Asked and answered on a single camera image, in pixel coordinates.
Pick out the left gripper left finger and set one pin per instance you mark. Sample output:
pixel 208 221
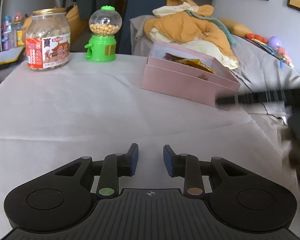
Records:
pixel 112 168

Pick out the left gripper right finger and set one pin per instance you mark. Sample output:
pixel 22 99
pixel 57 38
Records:
pixel 188 167

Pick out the yellow panda snack bag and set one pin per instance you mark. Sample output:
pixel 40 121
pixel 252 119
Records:
pixel 195 63

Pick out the gloved hand on right gripper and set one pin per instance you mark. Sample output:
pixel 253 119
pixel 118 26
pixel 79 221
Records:
pixel 292 160

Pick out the purple balloon toy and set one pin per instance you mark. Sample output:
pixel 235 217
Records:
pixel 274 42

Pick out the pink gift box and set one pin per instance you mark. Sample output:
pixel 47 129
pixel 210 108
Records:
pixel 186 82

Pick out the white tablecloth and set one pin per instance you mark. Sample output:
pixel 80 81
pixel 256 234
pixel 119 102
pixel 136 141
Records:
pixel 48 119

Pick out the yellow pillow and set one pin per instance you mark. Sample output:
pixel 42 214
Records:
pixel 236 28

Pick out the orange and cream quilt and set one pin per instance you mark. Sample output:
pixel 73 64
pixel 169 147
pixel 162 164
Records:
pixel 191 26

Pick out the green gumball candy dispenser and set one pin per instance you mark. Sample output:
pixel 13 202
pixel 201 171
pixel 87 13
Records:
pixel 104 24

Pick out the large snack jar gold lid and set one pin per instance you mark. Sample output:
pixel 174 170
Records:
pixel 48 53

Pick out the yellow edged tray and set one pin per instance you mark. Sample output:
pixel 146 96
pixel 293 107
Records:
pixel 11 55

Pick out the dark blue cabinet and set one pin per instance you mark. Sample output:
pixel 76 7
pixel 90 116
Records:
pixel 132 39

